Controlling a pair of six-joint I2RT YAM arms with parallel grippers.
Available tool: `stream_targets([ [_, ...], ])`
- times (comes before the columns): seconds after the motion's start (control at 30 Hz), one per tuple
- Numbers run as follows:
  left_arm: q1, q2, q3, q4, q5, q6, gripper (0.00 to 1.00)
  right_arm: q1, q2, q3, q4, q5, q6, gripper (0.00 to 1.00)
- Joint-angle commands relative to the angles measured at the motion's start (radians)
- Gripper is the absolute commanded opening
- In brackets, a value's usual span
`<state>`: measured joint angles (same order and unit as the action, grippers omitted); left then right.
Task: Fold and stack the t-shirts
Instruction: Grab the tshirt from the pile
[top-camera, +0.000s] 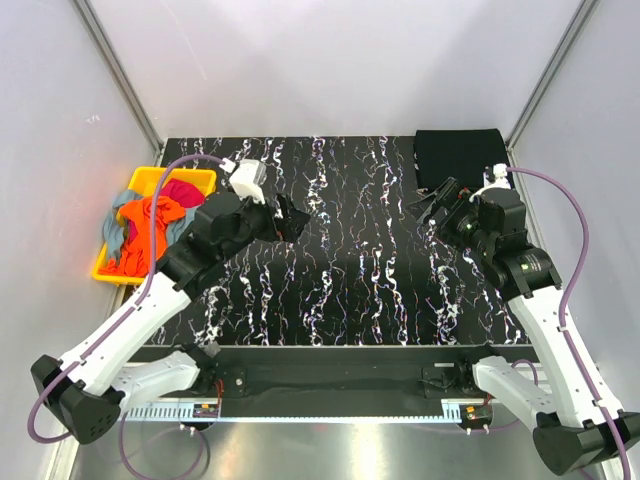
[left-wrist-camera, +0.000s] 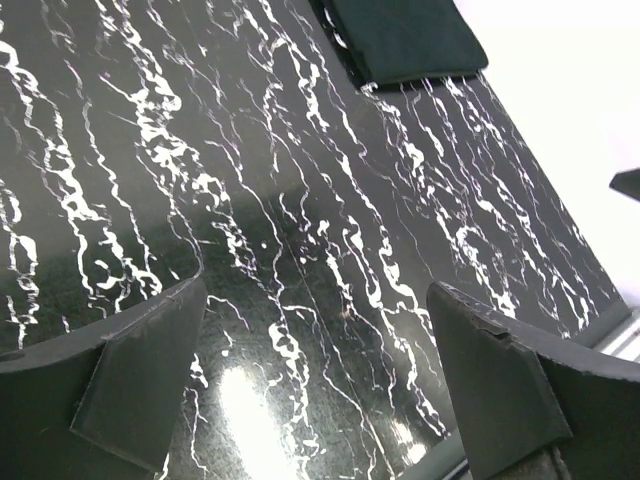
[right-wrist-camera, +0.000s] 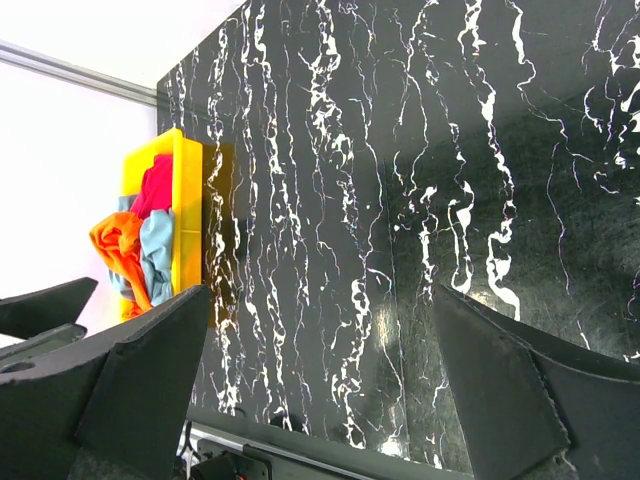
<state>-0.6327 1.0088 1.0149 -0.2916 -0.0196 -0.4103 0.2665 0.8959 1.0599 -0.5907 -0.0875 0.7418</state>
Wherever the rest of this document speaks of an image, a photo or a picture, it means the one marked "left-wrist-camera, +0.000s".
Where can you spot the folded black t-shirt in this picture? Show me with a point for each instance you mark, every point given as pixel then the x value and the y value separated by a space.
pixel 389 43

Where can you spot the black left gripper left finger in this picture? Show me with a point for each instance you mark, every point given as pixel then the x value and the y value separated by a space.
pixel 101 402

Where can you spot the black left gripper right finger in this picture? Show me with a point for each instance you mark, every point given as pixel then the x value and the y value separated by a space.
pixel 529 404

